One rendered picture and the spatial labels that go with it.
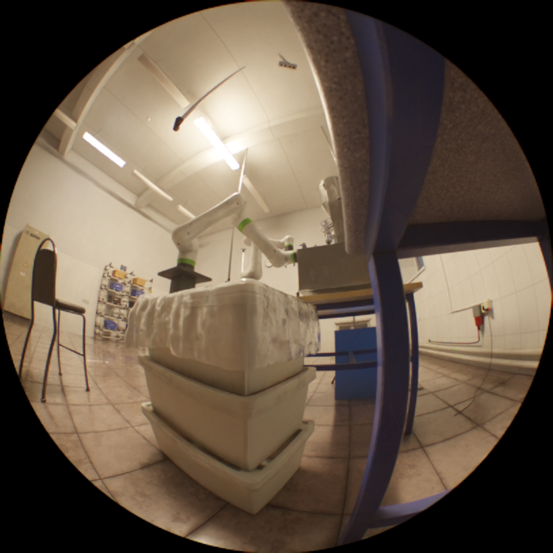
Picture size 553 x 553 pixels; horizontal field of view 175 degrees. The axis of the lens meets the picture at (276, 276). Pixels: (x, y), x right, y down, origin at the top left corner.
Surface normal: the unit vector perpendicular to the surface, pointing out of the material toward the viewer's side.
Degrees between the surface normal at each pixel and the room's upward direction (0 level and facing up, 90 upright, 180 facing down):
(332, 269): 90
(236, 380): 96
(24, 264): 90
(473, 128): 180
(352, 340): 90
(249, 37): 180
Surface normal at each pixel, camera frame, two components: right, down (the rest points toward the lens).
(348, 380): -0.37, -0.29
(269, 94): 0.00, 0.95
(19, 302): 0.93, -0.11
